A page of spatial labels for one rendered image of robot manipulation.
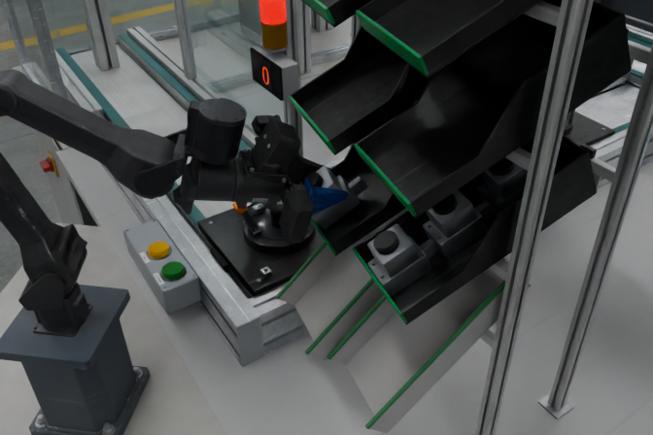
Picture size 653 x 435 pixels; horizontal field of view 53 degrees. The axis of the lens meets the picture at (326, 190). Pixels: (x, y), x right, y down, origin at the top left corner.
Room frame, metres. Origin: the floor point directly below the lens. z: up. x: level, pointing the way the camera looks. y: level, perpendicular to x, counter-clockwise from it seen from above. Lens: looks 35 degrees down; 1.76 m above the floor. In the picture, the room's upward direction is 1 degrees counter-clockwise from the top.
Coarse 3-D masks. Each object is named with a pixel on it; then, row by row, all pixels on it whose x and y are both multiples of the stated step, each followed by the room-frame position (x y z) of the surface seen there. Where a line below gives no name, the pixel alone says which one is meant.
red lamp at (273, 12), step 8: (264, 0) 1.19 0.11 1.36; (272, 0) 1.19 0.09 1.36; (280, 0) 1.19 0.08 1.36; (264, 8) 1.19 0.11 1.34; (272, 8) 1.19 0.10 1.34; (280, 8) 1.19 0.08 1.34; (264, 16) 1.19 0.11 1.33; (272, 16) 1.19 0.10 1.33; (280, 16) 1.19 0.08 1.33; (272, 24) 1.19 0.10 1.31
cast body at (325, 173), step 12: (324, 168) 0.74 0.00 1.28; (312, 180) 0.72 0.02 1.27; (324, 180) 0.72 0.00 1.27; (336, 180) 0.74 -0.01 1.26; (360, 180) 0.74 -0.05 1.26; (348, 192) 0.72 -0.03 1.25; (360, 192) 0.74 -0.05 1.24; (336, 204) 0.71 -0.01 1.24; (348, 204) 0.72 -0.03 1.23; (312, 216) 0.71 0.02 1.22; (324, 216) 0.71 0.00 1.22; (336, 216) 0.71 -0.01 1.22; (324, 228) 0.71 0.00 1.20
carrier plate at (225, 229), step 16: (208, 224) 1.01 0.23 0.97; (224, 224) 1.01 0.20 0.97; (240, 224) 1.01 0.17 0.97; (208, 240) 0.98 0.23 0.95; (224, 240) 0.96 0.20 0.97; (240, 240) 0.96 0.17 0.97; (320, 240) 0.96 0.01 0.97; (224, 256) 0.92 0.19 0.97; (240, 256) 0.91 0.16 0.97; (256, 256) 0.91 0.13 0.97; (272, 256) 0.91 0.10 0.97; (288, 256) 0.91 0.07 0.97; (304, 256) 0.91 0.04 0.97; (240, 272) 0.87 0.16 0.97; (256, 272) 0.87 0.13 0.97; (272, 272) 0.87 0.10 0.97; (288, 272) 0.87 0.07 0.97; (256, 288) 0.83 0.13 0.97
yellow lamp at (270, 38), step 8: (264, 24) 1.19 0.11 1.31; (280, 24) 1.19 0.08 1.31; (264, 32) 1.19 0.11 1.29; (272, 32) 1.19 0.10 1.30; (280, 32) 1.19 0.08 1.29; (264, 40) 1.19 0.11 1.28; (272, 40) 1.19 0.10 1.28; (280, 40) 1.19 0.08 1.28; (272, 48) 1.19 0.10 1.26; (280, 48) 1.19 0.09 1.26
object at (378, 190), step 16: (400, 112) 0.84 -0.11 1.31; (352, 144) 0.81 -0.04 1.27; (352, 160) 0.81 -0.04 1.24; (352, 176) 0.80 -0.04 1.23; (368, 176) 0.78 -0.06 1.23; (368, 192) 0.75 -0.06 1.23; (384, 192) 0.74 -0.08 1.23; (368, 208) 0.72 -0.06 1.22; (384, 208) 0.69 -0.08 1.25; (400, 208) 0.70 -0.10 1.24; (336, 224) 0.71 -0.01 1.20; (352, 224) 0.70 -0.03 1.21; (368, 224) 0.68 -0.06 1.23; (336, 240) 0.66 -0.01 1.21; (352, 240) 0.67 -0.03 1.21
